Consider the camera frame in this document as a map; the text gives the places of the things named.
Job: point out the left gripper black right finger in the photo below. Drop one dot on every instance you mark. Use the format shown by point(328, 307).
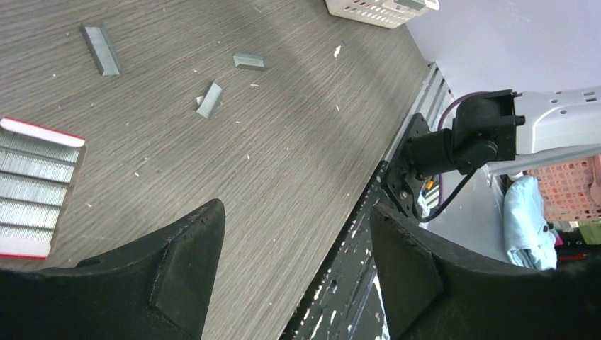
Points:
point(433, 288)

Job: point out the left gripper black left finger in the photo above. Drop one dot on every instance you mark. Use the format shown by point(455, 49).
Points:
point(156, 287)

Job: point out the box of staples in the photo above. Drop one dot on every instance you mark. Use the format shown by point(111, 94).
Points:
point(40, 167)

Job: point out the staple strip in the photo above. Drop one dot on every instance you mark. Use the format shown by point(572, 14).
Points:
point(102, 49)
point(208, 103)
point(249, 61)

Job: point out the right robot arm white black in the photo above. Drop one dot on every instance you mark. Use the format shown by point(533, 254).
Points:
point(505, 130)

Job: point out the light blue cloth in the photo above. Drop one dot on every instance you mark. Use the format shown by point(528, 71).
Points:
point(529, 243)

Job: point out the pink plastic basket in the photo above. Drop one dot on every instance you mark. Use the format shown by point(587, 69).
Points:
point(565, 189)

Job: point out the white plastic basket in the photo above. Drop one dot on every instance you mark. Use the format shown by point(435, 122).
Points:
point(383, 13)

